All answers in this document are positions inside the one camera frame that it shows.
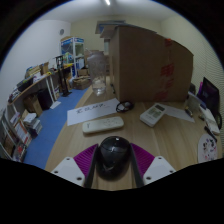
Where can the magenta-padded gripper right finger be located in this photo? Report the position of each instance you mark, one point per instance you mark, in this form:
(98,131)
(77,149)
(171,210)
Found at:
(158,168)

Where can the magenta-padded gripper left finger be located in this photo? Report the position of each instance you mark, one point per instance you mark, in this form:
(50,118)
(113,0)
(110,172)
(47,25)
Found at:
(68,168)

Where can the black computer mouse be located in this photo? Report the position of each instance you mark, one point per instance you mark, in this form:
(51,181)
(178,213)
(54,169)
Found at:
(113,156)

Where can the blue floor mat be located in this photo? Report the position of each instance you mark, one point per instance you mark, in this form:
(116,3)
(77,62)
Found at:
(50,133)

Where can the white remote with display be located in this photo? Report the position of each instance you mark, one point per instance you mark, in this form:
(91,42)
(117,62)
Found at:
(152,115)

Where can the stack of books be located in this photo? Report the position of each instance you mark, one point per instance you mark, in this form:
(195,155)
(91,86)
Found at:
(33,125)

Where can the white paper sheet with writing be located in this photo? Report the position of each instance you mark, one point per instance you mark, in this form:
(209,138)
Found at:
(88,111)

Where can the shelf unit with books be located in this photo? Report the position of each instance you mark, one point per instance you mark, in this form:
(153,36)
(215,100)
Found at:
(15,140)

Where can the long black pen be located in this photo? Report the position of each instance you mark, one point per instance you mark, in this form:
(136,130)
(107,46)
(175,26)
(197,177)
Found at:
(210,133)

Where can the low open cardboard box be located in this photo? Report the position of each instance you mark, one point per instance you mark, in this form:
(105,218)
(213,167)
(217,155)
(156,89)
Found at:
(81,82)

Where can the black flat screen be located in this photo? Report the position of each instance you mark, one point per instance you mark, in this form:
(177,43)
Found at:
(209,95)

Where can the black metal stand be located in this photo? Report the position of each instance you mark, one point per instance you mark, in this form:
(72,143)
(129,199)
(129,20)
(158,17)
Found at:
(63,78)

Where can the wooden side desk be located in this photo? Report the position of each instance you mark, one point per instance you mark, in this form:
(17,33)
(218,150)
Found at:
(33,85)

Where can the clear plastic jar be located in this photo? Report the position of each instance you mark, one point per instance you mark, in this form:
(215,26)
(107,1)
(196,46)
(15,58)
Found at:
(97,71)

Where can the large brown cardboard box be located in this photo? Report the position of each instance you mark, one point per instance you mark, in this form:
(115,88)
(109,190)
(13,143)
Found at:
(143,63)

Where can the blue white display cabinet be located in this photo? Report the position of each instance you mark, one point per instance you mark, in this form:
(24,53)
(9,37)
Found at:
(71,53)

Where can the ceiling light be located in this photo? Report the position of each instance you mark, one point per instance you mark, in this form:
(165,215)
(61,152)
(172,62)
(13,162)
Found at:
(107,2)

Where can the high wall window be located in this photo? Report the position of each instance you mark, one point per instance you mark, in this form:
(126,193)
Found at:
(106,26)

